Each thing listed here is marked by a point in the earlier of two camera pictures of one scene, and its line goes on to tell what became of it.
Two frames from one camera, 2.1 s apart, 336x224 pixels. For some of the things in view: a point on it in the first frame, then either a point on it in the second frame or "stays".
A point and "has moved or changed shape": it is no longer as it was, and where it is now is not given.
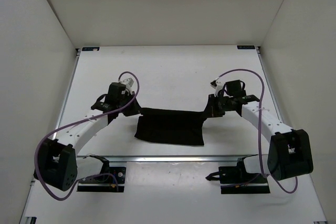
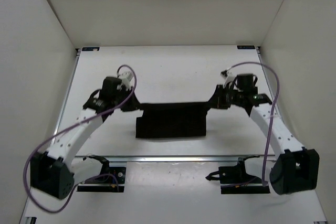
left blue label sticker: x=92 y=49 stays
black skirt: x=172 y=126 has moved or changed shape
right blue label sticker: x=245 y=47 stays
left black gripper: x=135 y=108 → x=134 y=103
